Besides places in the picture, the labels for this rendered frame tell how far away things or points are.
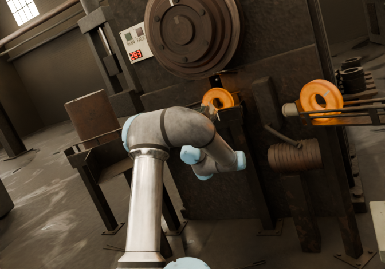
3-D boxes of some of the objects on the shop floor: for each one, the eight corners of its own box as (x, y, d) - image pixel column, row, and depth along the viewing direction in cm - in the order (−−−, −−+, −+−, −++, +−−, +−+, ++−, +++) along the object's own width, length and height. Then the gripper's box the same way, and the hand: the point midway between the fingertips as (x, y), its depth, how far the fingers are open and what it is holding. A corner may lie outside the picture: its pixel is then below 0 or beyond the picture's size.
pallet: (250, 129, 314) (238, 91, 303) (266, 104, 381) (256, 72, 370) (380, 107, 253) (372, 58, 242) (372, 82, 320) (365, 43, 309)
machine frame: (216, 166, 254) (141, -45, 210) (356, 149, 203) (294, -137, 158) (181, 220, 193) (65, -62, 149) (368, 216, 141) (274, -221, 97)
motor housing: (298, 235, 145) (269, 139, 132) (346, 235, 135) (321, 131, 121) (295, 254, 134) (264, 153, 121) (348, 256, 124) (321, 145, 110)
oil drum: (107, 146, 466) (84, 94, 443) (136, 140, 437) (112, 84, 414) (81, 164, 416) (53, 107, 393) (112, 159, 387) (83, 97, 365)
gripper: (203, 121, 116) (214, 91, 132) (184, 125, 121) (197, 95, 136) (211, 136, 121) (222, 106, 136) (193, 139, 125) (204, 110, 140)
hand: (211, 107), depth 136 cm, fingers closed
